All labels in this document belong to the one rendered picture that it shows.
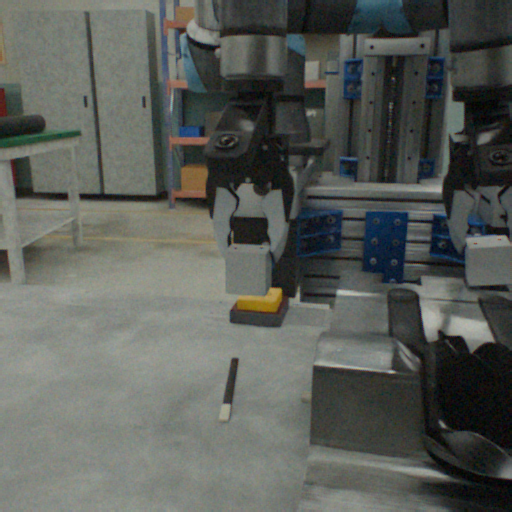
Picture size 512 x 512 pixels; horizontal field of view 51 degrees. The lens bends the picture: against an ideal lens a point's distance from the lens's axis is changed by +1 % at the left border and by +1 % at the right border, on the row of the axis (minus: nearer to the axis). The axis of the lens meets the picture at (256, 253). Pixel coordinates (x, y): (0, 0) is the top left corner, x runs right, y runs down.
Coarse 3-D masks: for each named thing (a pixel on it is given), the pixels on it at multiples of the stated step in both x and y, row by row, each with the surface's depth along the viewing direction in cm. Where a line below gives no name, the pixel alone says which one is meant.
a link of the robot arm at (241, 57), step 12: (240, 36) 56; (252, 36) 56; (264, 36) 56; (228, 48) 57; (240, 48) 56; (252, 48) 56; (264, 48) 56; (276, 48) 57; (228, 60) 57; (240, 60) 57; (252, 60) 56; (264, 60) 57; (276, 60) 57; (228, 72) 58; (240, 72) 57; (252, 72) 57; (264, 72) 57; (276, 72) 58
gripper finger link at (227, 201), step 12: (216, 192) 62; (228, 192) 62; (216, 204) 63; (228, 204) 62; (216, 216) 63; (228, 216) 63; (216, 228) 64; (228, 228) 63; (216, 240) 65; (228, 240) 64
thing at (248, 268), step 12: (228, 252) 62; (240, 252) 62; (252, 252) 62; (264, 252) 62; (228, 264) 62; (240, 264) 62; (252, 264) 62; (264, 264) 62; (228, 276) 63; (240, 276) 63; (252, 276) 62; (264, 276) 62; (228, 288) 63; (240, 288) 63; (252, 288) 63; (264, 288) 62
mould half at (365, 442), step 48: (384, 288) 70; (432, 288) 70; (336, 336) 45; (384, 336) 57; (432, 336) 57; (480, 336) 57; (336, 384) 41; (384, 384) 40; (336, 432) 41; (384, 432) 41; (336, 480) 39; (384, 480) 39; (432, 480) 39; (480, 480) 39
